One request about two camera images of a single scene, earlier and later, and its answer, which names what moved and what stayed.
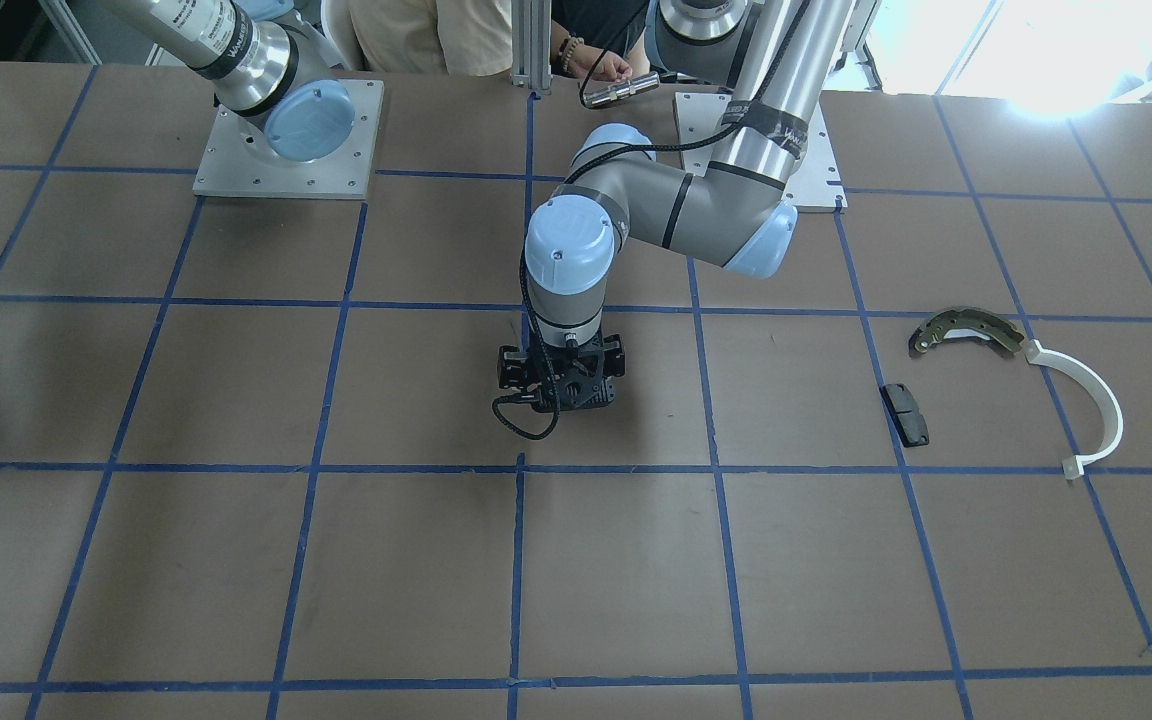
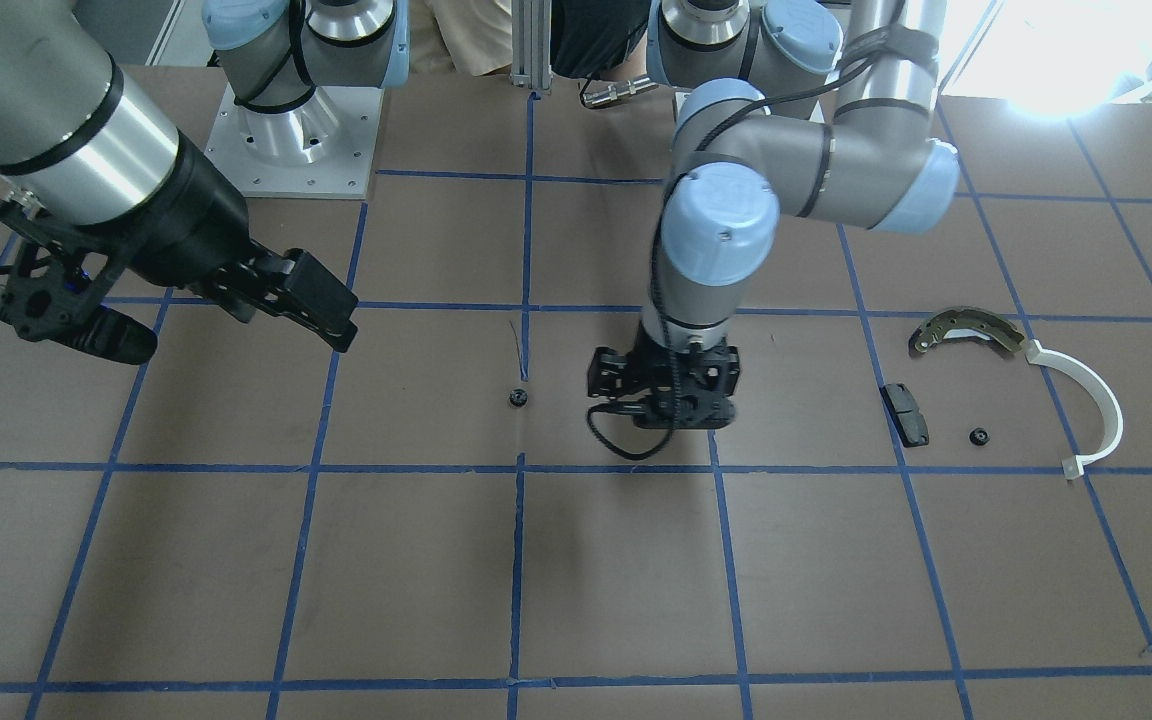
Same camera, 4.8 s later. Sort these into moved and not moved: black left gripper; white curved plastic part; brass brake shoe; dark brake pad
Moved: black left gripper
Not moved: dark brake pad; brass brake shoe; white curved plastic part
